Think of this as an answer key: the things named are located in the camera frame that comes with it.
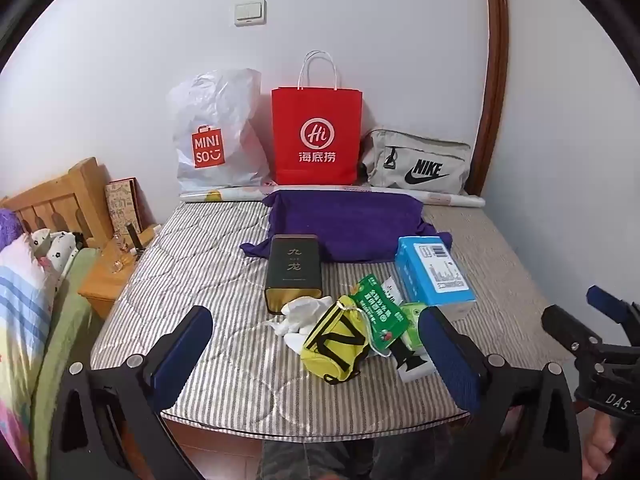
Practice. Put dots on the grey striped mattress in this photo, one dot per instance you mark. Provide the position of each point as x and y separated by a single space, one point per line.
200 270

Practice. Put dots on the dark green tin box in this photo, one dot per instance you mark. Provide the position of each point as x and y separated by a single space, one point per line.
292 270

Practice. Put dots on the green snack packet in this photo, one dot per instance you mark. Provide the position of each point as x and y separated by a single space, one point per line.
380 310

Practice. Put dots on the purple towel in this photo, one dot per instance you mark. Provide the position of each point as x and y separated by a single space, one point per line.
350 225

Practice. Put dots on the small black bottle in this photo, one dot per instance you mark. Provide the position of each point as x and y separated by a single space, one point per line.
134 237

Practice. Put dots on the yellow black-striped pouch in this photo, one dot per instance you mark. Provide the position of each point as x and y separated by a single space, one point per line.
330 345

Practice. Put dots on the person's right hand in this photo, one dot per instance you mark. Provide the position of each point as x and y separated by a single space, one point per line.
600 440

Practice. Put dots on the person's legs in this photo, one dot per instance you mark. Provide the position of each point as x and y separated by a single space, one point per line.
320 455

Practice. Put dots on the blue tissue pack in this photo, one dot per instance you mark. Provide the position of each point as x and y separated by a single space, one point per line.
430 265

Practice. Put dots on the white plastic shopping bag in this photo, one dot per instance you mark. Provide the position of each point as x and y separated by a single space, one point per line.
220 110

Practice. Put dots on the white light switch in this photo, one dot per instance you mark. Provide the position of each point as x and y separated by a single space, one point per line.
250 14

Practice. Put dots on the beige waist bag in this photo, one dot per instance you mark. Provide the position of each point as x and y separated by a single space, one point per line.
425 150

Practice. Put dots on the light wooden headboard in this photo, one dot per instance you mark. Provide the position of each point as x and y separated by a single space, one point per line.
60 195

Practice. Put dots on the rolled paper poster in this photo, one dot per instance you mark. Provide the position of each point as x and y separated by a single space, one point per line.
450 199

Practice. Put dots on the light wooden nightstand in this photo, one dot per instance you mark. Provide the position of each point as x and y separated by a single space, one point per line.
105 290

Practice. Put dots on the purple fluffy cloth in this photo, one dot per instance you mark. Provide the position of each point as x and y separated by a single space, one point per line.
10 227

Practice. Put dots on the brown wooden door frame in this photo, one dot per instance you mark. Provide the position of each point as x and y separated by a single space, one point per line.
492 85

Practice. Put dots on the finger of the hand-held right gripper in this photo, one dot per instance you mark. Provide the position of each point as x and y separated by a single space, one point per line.
565 325
607 305

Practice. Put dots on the red paper bag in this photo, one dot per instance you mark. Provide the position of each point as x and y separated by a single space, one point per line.
315 110

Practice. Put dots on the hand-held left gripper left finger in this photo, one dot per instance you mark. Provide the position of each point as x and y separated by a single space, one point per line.
182 350

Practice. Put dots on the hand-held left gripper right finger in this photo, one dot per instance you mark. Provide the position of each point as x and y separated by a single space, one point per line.
450 360

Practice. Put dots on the green bed sheet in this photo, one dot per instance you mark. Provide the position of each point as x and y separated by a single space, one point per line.
65 320

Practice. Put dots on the white polka dot pillow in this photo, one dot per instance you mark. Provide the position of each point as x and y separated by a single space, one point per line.
55 250

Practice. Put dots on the white cloth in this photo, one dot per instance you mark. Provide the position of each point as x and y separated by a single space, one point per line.
300 315

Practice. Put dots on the small glass bottle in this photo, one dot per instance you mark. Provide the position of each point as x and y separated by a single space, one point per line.
120 260

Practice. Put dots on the small green wipes pack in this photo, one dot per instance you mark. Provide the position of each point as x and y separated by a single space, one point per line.
412 317

